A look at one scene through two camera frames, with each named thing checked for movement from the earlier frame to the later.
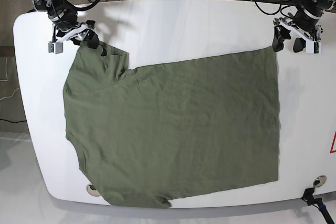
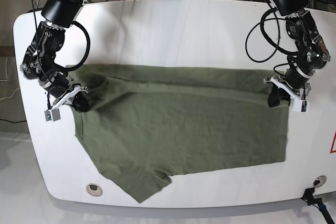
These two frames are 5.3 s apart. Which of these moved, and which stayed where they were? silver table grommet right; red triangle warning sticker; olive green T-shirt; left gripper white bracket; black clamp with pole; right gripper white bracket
Moved: right gripper white bracket; left gripper white bracket; olive green T-shirt
Stayed: black clamp with pole; silver table grommet right; red triangle warning sticker
